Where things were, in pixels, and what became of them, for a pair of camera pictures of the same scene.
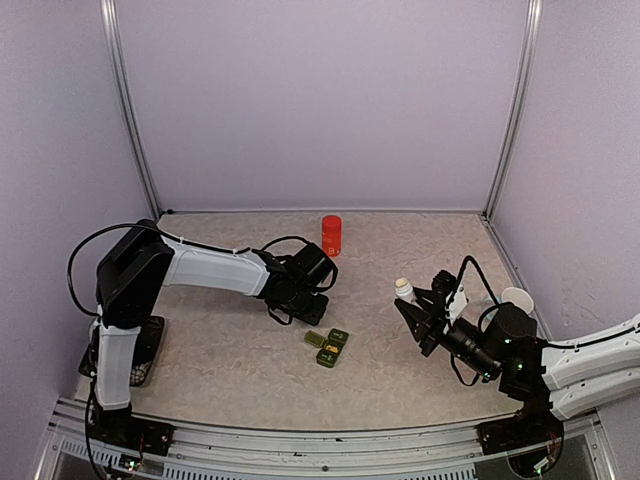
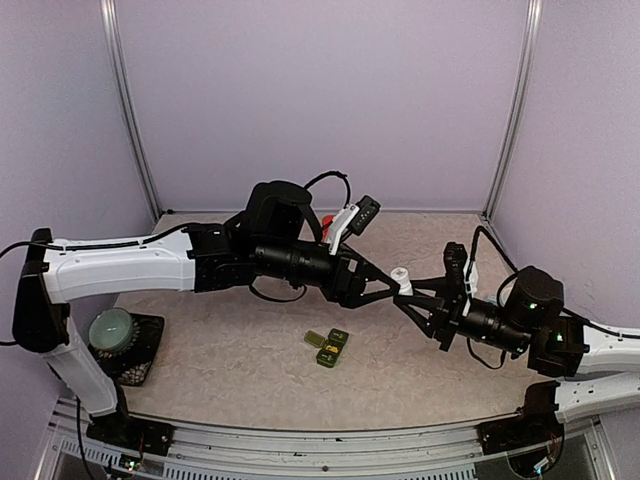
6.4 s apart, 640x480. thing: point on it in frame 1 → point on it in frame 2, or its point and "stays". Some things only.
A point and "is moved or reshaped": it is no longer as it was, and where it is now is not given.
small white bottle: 404,290 is moved or reshaped
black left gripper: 314,316 → 350,295
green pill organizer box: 332,345 stays
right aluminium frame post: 532,36 stays
